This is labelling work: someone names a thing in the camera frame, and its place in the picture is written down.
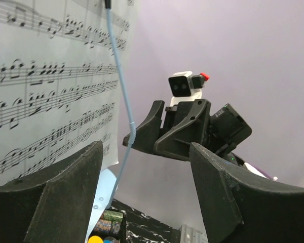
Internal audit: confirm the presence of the green chip row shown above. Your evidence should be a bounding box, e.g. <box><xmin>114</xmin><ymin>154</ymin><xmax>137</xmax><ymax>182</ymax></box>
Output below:
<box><xmin>101</xmin><ymin>210</ymin><xmax>124</xmax><ymax>223</ymax></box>

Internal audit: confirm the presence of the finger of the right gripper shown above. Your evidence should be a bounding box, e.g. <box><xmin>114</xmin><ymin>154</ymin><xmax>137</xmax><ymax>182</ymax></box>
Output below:
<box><xmin>154</xmin><ymin>99</ymin><xmax>210</xmax><ymax>160</ymax></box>
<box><xmin>131</xmin><ymin>100</ymin><xmax>165</xmax><ymax>152</ymax></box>

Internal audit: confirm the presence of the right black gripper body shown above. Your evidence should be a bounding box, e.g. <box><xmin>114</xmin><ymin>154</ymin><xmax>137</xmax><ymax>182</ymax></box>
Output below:
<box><xmin>164</xmin><ymin>103</ymin><xmax>253</xmax><ymax>163</ymax></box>

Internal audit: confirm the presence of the sheet music page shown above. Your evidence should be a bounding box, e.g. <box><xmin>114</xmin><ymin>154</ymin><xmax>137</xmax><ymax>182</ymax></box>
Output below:
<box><xmin>0</xmin><ymin>1</ymin><xmax>120</xmax><ymax>186</ymax></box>

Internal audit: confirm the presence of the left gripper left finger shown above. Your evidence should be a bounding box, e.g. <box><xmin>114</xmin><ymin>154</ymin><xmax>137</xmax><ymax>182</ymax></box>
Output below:
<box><xmin>0</xmin><ymin>141</ymin><xmax>103</xmax><ymax>242</ymax></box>

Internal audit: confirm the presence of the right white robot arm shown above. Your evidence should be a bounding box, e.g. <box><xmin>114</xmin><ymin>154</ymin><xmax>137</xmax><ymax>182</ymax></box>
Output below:
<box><xmin>131</xmin><ymin>99</ymin><xmax>272</xmax><ymax>179</ymax></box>

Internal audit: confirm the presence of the left aluminium rail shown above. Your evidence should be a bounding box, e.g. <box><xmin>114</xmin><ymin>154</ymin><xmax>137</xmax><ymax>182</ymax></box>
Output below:
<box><xmin>179</xmin><ymin>224</ymin><xmax>209</xmax><ymax>243</ymax></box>

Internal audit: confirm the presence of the yellow dealer button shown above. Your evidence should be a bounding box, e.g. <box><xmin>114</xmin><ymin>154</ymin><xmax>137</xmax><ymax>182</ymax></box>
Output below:
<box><xmin>87</xmin><ymin>235</ymin><xmax>104</xmax><ymax>243</ymax></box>

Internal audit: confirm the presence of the black poker chip case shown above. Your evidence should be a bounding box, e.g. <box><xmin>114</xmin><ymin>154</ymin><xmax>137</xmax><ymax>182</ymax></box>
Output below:
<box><xmin>90</xmin><ymin>198</ymin><xmax>193</xmax><ymax>243</ymax></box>

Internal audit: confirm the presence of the blue music stand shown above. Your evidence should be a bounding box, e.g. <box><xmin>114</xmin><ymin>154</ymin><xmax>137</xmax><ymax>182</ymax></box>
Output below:
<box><xmin>85</xmin><ymin>1</ymin><xmax>136</xmax><ymax>242</ymax></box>

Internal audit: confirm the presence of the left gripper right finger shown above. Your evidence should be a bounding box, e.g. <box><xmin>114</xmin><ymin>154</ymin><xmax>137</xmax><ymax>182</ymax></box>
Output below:
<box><xmin>189</xmin><ymin>143</ymin><xmax>304</xmax><ymax>242</ymax></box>

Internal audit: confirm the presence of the blue white chip row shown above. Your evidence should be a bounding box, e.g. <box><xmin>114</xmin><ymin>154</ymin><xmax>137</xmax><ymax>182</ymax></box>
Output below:
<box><xmin>93</xmin><ymin>220</ymin><xmax>121</xmax><ymax>234</ymax></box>

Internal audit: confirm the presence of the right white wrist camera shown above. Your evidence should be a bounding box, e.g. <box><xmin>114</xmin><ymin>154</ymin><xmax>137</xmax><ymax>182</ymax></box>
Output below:
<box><xmin>168</xmin><ymin>71</ymin><xmax>210</xmax><ymax>106</ymax></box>

